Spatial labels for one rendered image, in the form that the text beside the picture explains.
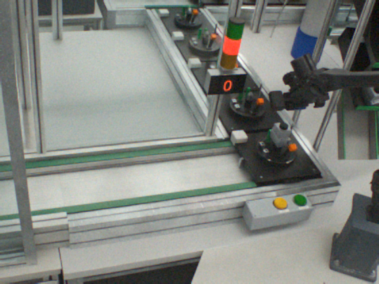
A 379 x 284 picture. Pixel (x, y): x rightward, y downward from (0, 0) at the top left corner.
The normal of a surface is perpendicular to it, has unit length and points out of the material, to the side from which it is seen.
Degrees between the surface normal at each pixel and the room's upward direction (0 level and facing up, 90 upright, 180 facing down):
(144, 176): 0
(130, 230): 90
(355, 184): 0
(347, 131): 45
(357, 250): 90
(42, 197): 0
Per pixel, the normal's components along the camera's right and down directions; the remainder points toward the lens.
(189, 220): 0.31, 0.63
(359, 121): 0.19, -0.09
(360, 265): -0.30, 0.57
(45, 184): 0.13, -0.76
